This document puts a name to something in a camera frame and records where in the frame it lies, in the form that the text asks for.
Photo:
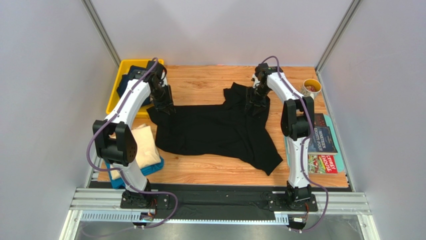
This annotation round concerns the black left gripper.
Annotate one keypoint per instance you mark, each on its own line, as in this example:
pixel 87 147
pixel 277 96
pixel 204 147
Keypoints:
pixel 168 102

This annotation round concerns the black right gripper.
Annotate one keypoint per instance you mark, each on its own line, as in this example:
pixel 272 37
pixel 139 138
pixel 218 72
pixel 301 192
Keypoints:
pixel 256 101

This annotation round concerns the black t shirt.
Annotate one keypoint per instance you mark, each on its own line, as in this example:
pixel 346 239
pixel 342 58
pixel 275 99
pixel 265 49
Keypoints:
pixel 225 130

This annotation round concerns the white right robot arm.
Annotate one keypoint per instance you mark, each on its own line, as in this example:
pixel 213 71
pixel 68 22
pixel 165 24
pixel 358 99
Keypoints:
pixel 297 120

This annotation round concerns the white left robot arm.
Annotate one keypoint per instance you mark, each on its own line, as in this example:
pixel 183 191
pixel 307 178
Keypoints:
pixel 112 137

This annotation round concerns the yellow plastic bin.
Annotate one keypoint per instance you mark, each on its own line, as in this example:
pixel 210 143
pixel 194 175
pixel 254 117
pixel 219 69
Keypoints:
pixel 114 98

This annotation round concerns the navy blue folded shirt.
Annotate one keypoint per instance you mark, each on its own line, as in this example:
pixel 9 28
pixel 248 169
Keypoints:
pixel 134 73

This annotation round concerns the cream folded shirt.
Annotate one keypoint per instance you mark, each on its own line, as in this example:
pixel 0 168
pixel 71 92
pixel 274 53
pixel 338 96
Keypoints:
pixel 147 152

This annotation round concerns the yellow rimmed mug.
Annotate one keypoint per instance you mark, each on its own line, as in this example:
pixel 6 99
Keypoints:
pixel 311 88

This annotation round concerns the dark blue book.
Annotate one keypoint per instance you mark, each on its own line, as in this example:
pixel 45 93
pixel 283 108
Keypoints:
pixel 321 142

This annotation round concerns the red illustrated book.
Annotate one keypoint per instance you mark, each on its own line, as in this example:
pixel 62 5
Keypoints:
pixel 322 164

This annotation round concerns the teal folded shirt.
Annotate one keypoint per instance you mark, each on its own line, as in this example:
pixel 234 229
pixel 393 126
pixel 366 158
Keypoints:
pixel 148 170

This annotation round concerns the left aluminium corner post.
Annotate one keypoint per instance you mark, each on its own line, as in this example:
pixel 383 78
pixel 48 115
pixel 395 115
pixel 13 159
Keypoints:
pixel 97 22

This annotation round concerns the aluminium corner post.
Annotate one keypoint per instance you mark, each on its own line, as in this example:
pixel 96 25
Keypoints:
pixel 338 33
pixel 97 22

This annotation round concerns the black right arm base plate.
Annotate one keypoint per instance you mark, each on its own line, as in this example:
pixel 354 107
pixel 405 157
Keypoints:
pixel 293 201

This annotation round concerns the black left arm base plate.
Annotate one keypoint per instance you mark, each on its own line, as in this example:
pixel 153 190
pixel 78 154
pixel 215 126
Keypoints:
pixel 136 200

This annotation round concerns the right aluminium corner post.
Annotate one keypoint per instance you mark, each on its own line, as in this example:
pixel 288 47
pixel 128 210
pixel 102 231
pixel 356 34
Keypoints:
pixel 338 33

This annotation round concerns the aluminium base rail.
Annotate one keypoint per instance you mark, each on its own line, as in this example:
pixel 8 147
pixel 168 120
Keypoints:
pixel 342 215

